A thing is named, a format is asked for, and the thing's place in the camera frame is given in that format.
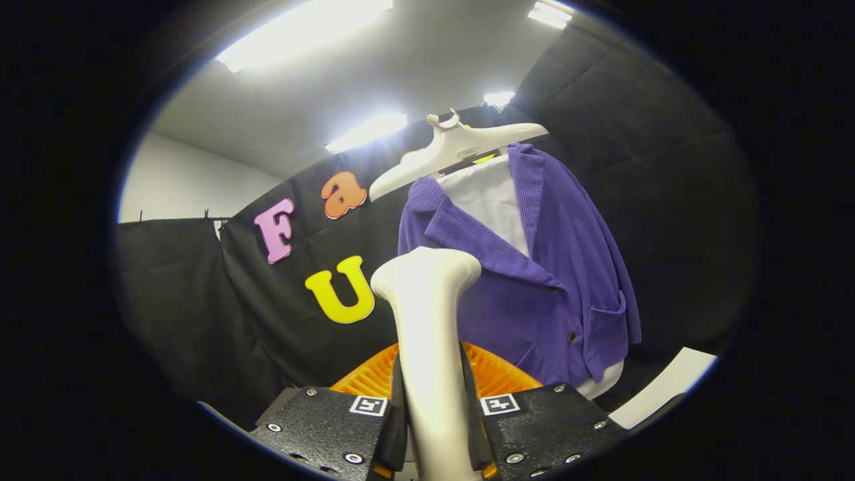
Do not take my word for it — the purple corduroy jacket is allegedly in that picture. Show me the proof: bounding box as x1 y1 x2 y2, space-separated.
397 142 642 388

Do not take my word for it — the white flat board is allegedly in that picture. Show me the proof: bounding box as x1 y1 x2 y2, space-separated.
609 346 719 430

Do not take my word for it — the white garment steamer head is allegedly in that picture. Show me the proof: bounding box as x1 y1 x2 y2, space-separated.
371 246 482 481

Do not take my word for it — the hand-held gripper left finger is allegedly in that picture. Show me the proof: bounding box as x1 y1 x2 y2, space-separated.
248 342 409 481

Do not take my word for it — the white garment form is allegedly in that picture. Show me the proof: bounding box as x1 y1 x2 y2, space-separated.
438 155 625 400

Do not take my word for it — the white plastic clothes hanger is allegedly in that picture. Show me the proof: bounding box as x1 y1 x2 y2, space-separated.
369 109 550 202

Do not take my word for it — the black backdrop cloth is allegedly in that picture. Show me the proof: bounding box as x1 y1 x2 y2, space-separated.
110 23 759 428

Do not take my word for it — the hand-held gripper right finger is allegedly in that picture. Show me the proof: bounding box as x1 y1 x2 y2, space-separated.
460 341 630 480

